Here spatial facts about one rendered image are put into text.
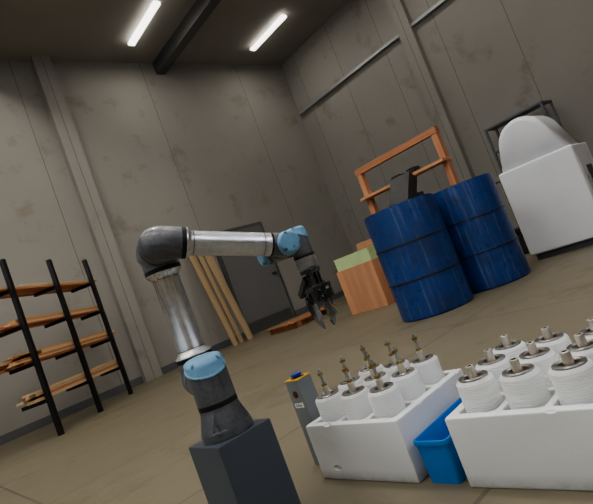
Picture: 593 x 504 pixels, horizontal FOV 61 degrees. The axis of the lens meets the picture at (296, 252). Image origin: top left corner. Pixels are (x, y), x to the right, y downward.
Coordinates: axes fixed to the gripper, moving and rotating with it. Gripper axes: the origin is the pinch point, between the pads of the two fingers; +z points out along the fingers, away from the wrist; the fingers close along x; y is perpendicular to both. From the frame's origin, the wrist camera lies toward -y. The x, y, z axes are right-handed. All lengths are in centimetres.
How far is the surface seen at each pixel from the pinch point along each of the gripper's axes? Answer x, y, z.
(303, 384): -13.4, -8.6, 17.5
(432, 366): 19.6, 22.7, 23.4
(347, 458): -15.5, 14.4, 39.2
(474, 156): 637, -586, -123
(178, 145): 164, -819, -361
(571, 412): 12, 80, 29
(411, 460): -6, 37, 40
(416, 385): 9.2, 27.2, 25.1
